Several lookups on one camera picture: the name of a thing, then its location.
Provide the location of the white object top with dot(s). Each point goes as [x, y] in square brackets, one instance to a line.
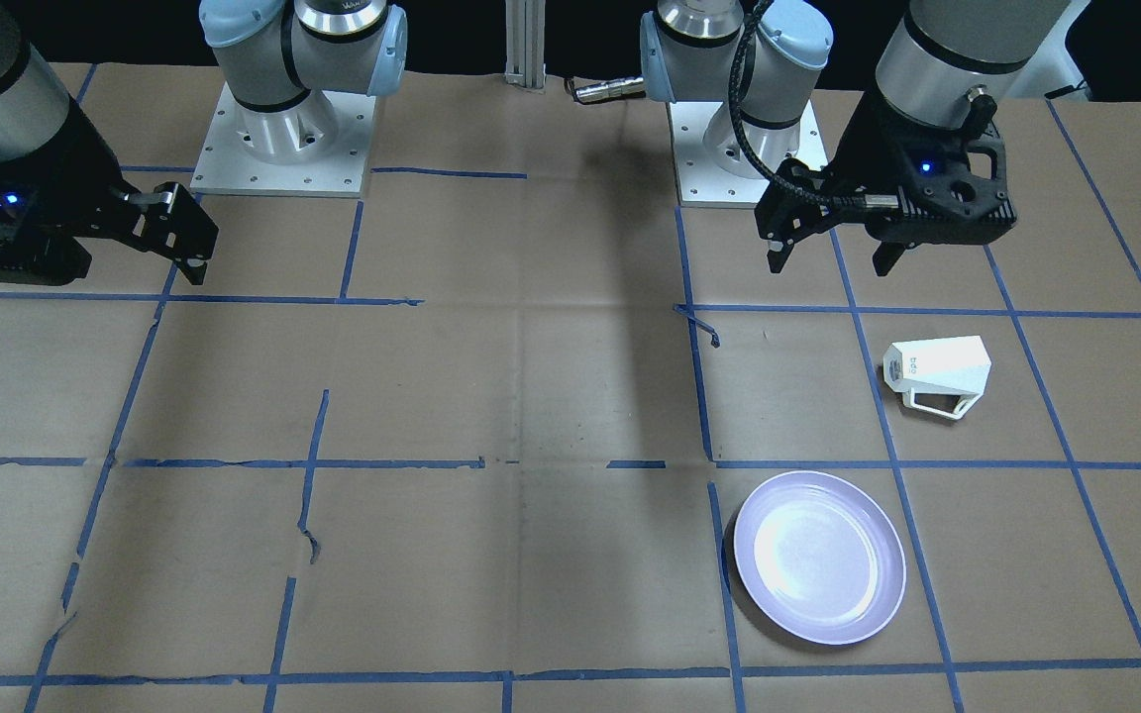
[1052, 69]

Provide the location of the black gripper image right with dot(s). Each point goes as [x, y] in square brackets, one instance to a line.
[862, 149]

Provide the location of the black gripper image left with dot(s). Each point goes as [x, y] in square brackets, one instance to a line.
[77, 170]

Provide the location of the black camera mount image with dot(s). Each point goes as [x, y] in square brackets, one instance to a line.
[950, 182]
[33, 251]

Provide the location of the silver base plate image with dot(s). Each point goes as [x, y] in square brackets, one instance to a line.
[319, 148]
[711, 170]

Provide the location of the silver base plate image right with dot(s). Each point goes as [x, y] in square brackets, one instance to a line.
[711, 170]

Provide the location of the lavender round plate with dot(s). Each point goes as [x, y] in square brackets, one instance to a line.
[819, 557]

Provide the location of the silver cable connector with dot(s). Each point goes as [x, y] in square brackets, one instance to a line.
[603, 91]

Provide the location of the silver base plate image left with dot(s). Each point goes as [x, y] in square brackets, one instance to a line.
[319, 148]

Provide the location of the black camera mount image right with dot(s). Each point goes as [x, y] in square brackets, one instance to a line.
[950, 182]

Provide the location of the aluminium extrusion post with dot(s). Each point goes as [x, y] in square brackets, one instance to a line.
[524, 36]

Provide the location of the white angular cup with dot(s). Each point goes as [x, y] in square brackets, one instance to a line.
[944, 377]

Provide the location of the black camera mount image left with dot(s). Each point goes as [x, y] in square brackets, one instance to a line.
[33, 251]

